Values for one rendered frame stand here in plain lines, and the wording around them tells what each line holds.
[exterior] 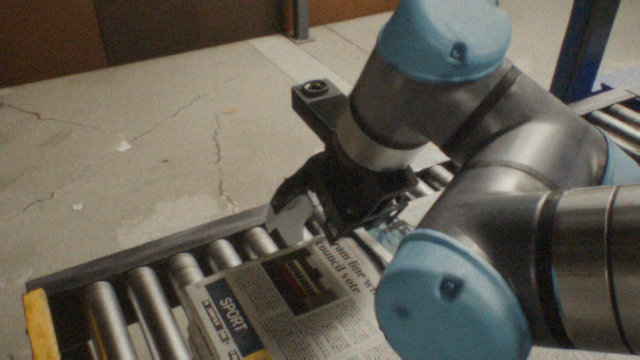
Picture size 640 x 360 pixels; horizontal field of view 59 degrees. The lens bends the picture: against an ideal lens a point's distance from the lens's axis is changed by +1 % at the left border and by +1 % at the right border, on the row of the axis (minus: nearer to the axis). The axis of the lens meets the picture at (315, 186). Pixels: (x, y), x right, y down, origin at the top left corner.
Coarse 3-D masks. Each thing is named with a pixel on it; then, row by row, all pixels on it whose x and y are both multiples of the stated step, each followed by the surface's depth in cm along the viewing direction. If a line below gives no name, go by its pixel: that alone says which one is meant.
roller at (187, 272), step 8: (176, 256) 90; (184, 256) 90; (192, 256) 92; (168, 264) 90; (176, 264) 89; (184, 264) 88; (192, 264) 89; (168, 272) 89; (176, 272) 88; (184, 272) 87; (192, 272) 87; (200, 272) 88; (176, 280) 87; (184, 280) 86; (192, 280) 86; (176, 288) 86; (184, 288) 85; (184, 296) 84; (184, 304) 84
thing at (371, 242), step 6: (360, 234) 58; (366, 234) 58; (366, 240) 57; (372, 240) 57; (372, 246) 56; (378, 246) 56; (378, 252) 55; (384, 252) 55; (384, 258) 55; (390, 258) 55
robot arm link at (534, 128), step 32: (512, 96) 36; (544, 96) 36; (480, 128) 36; (512, 128) 35; (544, 128) 35; (576, 128) 35; (480, 160) 33; (512, 160) 32; (544, 160) 32; (576, 160) 33; (608, 160) 35
